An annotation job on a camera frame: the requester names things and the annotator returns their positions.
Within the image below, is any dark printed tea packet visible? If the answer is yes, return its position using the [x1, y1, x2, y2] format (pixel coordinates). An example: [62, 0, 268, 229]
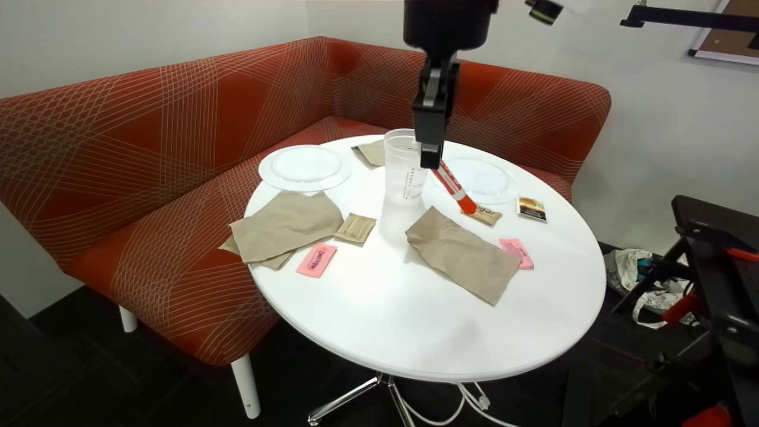
[515, 196, 551, 224]

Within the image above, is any clear plastic cup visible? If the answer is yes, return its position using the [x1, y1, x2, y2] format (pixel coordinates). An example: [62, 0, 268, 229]
[377, 129, 430, 246]

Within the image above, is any black clamp orange handle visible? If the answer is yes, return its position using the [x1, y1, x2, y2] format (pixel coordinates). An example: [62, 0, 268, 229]
[723, 246, 759, 268]
[662, 292, 702, 329]

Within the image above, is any black metal bar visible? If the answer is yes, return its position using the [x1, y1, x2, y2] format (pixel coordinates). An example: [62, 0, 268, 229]
[620, 2, 759, 34]

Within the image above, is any white teal cloth bundle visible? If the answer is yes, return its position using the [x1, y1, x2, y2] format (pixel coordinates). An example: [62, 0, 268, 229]
[602, 246, 691, 330]

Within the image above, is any red clamp handle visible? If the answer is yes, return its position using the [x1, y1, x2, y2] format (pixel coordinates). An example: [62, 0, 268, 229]
[683, 402, 739, 427]

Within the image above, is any red white marker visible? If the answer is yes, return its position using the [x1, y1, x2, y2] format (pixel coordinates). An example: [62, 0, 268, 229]
[430, 160, 479, 219]

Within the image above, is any framed cork board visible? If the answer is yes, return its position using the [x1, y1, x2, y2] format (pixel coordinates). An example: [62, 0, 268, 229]
[685, 0, 759, 68]

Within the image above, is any small brown sugar packet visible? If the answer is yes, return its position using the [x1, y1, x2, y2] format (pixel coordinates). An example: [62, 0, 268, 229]
[462, 203, 506, 230]
[331, 212, 379, 249]

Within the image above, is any chrome table base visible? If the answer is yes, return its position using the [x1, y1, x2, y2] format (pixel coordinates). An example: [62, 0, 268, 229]
[306, 376, 413, 427]

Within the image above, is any white round plate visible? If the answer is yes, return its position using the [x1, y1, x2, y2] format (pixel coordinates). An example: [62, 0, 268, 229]
[256, 144, 353, 198]
[437, 153, 517, 205]

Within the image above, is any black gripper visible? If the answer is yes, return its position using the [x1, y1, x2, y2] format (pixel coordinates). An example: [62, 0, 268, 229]
[411, 50, 462, 172]

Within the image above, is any pink sweetener packet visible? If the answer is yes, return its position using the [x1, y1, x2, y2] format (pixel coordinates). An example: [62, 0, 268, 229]
[497, 235, 537, 273]
[295, 243, 340, 282]

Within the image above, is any orange patterned corner sofa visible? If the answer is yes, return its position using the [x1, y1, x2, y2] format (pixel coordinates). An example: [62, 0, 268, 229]
[0, 34, 614, 422]

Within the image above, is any white cable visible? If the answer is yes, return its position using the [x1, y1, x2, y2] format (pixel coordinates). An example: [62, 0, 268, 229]
[389, 378, 517, 427]

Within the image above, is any black robot stand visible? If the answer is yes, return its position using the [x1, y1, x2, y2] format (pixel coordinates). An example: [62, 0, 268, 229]
[608, 196, 759, 427]

